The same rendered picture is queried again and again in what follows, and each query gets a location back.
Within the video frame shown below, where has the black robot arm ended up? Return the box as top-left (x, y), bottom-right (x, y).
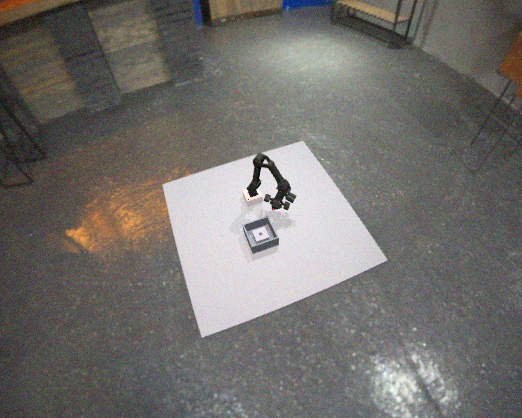
top-left (246, 153), bottom-right (297, 209)

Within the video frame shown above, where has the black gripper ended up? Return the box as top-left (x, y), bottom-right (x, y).
top-left (264, 194), bottom-right (290, 210)

